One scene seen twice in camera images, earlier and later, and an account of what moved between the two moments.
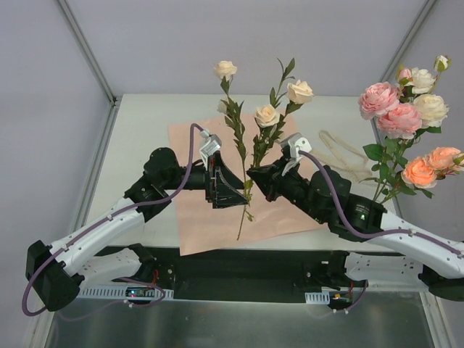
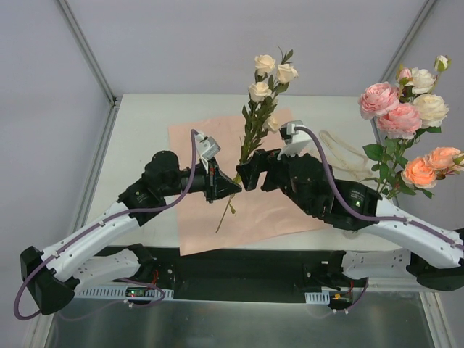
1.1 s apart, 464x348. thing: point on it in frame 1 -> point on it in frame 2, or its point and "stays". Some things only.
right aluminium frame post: [391, 70] stays
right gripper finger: [267, 178] -> [250, 170]
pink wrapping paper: [247, 143] stays
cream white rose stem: [432, 108] stays
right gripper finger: [273, 170] -> [268, 159]
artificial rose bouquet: [268, 118] -> [260, 117]
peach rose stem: [421, 173] stays
